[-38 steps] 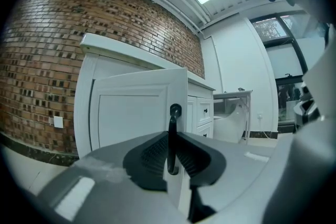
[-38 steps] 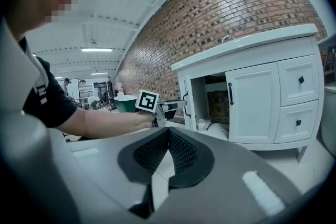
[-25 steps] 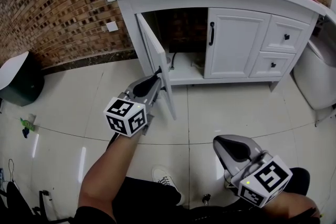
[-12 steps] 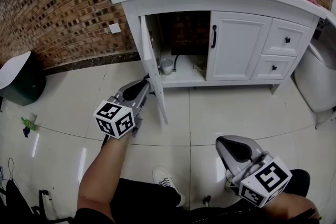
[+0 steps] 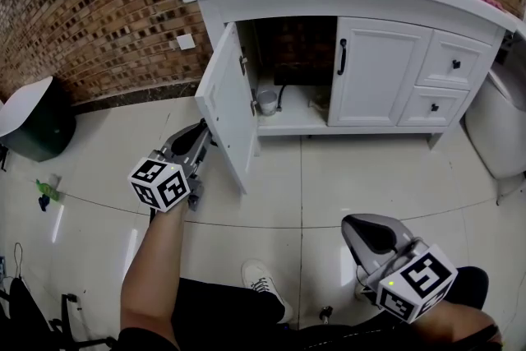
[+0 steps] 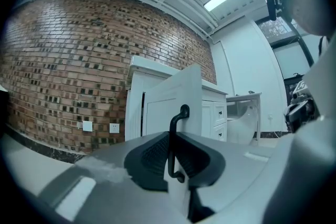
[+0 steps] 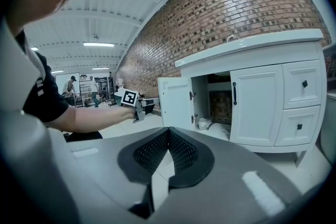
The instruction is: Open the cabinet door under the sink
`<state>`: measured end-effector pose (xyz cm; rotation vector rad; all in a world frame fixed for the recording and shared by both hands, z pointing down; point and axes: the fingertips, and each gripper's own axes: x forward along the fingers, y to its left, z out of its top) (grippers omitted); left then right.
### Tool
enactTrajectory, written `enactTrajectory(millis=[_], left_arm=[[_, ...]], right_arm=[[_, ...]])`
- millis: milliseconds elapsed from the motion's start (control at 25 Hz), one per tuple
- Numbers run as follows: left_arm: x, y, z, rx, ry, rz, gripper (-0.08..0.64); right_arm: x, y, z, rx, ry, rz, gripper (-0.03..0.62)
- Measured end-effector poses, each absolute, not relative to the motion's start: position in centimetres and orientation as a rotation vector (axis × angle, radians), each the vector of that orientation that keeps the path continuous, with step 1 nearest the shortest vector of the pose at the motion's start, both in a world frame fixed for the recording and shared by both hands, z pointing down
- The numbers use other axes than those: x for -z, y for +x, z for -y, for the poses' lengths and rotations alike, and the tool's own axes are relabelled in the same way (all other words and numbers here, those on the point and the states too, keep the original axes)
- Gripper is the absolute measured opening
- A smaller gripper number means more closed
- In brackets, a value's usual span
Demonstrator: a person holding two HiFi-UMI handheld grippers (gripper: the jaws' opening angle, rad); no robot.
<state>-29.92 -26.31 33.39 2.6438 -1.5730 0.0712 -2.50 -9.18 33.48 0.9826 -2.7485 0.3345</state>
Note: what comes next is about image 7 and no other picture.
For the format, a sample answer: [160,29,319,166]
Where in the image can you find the white sink countertop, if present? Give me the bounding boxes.
[174,28,324,69]

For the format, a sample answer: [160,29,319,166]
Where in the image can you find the white toilet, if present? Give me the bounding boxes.
[319,43,336,166]

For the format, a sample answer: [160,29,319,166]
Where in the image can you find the person's left forearm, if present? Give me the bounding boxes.
[61,106,136,134]

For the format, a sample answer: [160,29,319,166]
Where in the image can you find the white vanity cabinet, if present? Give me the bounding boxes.
[174,40,328,168]

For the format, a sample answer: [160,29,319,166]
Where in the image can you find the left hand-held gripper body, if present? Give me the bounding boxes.
[120,88,146,124]

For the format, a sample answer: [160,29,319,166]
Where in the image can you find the metal shelf rack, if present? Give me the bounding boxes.
[78,74,91,108]

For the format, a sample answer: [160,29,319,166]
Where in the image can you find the small white drawer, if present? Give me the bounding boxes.
[274,104,321,147]

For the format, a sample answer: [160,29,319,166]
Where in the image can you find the black rack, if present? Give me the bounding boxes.
[107,71,118,107]

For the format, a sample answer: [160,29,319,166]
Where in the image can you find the large white drawer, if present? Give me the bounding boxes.
[281,59,323,110]

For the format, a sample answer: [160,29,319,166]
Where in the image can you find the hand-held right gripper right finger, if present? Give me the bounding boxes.
[154,126,303,224]

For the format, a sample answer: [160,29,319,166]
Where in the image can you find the white cabinet door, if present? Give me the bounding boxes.
[229,64,285,147]
[156,76,194,128]

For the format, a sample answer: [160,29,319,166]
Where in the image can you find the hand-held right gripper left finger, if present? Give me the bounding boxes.
[64,126,169,224]

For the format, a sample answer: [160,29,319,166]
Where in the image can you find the person's black T-shirt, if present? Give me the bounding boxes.
[15,30,70,124]

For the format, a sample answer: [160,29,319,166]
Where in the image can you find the whiteboard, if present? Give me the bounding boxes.
[55,72,80,97]

